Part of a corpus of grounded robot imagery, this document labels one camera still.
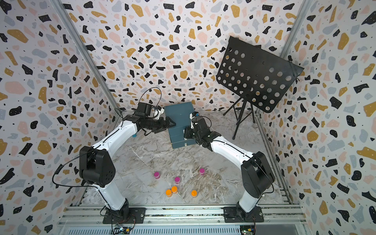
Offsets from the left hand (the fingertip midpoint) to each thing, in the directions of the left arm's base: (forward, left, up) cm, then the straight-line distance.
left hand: (172, 126), depth 86 cm
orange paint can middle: (-31, -2, -17) cm, 35 cm away
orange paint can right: (-33, -13, -17) cm, 39 cm away
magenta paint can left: (-22, +9, -17) cm, 30 cm away
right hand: (-2, -7, 0) cm, 8 cm away
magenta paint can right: (-20, -18, -19) cm, 33 cm away
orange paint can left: (-32, +1, -18) cm, 37 cm away
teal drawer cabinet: (+8, -5, +2) cm, 9 cm away
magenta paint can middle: (-25, -3, -18) cm, 31 cm away
